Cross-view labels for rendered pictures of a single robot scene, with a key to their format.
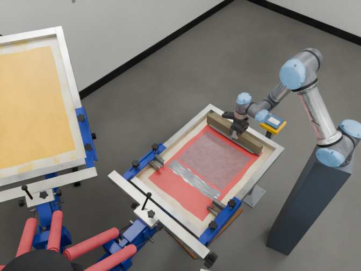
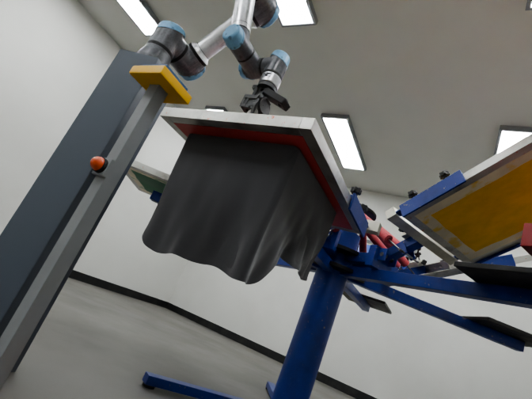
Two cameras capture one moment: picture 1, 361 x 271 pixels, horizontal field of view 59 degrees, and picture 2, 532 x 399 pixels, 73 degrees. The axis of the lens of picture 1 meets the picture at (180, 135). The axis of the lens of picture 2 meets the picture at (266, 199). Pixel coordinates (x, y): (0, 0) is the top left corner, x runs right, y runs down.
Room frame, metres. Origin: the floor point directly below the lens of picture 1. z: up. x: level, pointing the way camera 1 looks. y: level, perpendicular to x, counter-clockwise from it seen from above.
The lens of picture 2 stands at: (2.41, -0.38, 0.46)
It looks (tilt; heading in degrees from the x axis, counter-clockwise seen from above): 17 degrees up; 171
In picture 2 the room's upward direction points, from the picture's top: 23 degrees clockwise
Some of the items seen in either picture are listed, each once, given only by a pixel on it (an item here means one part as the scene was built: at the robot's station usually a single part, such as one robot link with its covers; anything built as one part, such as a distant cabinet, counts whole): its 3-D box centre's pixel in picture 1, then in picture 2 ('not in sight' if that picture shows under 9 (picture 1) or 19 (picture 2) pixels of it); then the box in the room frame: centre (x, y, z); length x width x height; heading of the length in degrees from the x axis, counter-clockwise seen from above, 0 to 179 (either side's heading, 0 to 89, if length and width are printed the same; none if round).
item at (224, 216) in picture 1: (221, 220); not in sight; (0.71, -0.22, 0.97); 0.30 x 0.05 x 0.07; 139
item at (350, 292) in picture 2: not in sight; (354, 292); (-0.22, 0.97, 0.91); 1.34 x 0.41 x 0.08; 139
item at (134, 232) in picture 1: (139, 227); not in sight; (0.65, 0.21, 1.02); 0.17 x 0.06 x 0.05; 139
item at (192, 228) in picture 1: (207, 163); (275, 178); (1.08, -0.16, 0.97); 0.79 x 0.58 x 0.04; 139
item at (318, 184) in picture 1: (301, 207); (72, 195); (0.98, -0.81, 0.60); 0.18 x 0.18 x 1.20; 66
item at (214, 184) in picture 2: not in sight; (213, 198); (1.30, -0.36, 0.74); 0.45 x 0.03 x 0.43; 49
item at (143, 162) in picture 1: (146, 162); (354, 215); (1.08, 0.20, 0.97); 0.30 x 0.05 x 0.07; 139
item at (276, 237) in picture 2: not in sight; (295, 238); (1.25, -0.05, 0.74); 0.46 x 0.04 x 0.42; 139
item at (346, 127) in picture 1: (347, 135); (168, 39); (0.97, -0.81, 1.37); 0.13 x 0.12 x 0.14; 135
